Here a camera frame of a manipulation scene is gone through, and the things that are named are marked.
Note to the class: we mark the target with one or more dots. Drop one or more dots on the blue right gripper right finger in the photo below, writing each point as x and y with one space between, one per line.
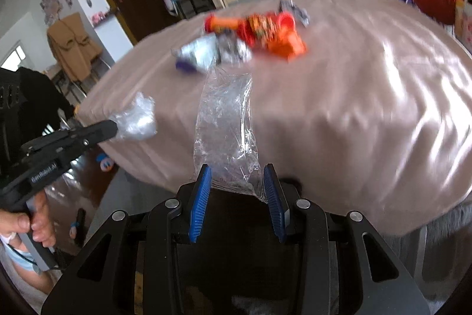
277 202

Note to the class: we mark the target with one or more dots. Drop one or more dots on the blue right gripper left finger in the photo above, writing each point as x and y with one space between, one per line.
197 205

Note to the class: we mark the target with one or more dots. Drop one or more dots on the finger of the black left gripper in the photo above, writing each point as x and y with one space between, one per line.
91 135

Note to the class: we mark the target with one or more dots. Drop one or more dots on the white plastic wrap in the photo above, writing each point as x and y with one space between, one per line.
137 121

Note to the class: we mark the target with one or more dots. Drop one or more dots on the clear plastic bag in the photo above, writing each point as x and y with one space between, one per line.
224 137

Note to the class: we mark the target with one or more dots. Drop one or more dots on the blue white wrapper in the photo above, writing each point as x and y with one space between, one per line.
203 50

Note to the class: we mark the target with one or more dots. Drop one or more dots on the silver foil wrapper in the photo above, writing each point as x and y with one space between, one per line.
233 50

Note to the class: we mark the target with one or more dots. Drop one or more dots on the orange snack can red lid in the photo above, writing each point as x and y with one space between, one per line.
255 28

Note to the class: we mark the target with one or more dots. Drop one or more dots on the person's left hand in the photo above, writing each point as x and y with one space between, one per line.
40 223

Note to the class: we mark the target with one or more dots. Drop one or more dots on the cartoon duck slipper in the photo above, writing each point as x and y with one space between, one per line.
105 162

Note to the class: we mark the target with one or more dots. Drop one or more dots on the brown coat on hanger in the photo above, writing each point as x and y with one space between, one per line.
72 47

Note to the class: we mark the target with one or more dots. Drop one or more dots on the grey foil packet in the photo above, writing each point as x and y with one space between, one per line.
299 14

